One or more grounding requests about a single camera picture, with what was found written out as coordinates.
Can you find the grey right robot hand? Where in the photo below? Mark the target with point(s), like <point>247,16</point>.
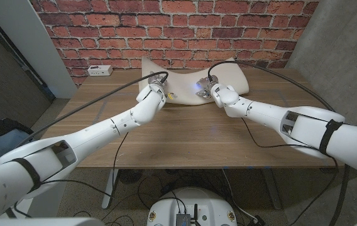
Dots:
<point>206,84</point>

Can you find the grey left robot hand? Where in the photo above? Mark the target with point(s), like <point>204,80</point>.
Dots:
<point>158,78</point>

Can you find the cream memory foam sheet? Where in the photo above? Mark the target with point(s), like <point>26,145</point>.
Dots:
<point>184,84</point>

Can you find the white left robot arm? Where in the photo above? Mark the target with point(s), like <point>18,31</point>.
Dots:
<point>87,138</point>

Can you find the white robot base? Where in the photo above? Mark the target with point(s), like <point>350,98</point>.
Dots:
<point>203,204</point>

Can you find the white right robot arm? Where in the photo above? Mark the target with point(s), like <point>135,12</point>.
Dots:
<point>260,110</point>

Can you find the red brick printed backdrop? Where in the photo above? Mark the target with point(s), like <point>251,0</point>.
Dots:
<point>166,31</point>

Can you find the white power strip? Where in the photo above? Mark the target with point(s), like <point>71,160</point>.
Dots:
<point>100,70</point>

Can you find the grey tape strip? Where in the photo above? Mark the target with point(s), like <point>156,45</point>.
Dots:
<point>100,111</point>

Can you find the black round floor device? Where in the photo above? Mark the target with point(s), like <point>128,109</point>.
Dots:
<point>129,176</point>

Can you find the white table leg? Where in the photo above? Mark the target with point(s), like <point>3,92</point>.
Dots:
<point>109,191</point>

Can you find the grey table leg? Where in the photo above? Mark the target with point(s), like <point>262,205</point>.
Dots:
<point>272,191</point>

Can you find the black antenna stub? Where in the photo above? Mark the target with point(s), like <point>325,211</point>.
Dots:
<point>195,213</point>

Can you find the grey electronics box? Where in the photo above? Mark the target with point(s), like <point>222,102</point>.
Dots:
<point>183,219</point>

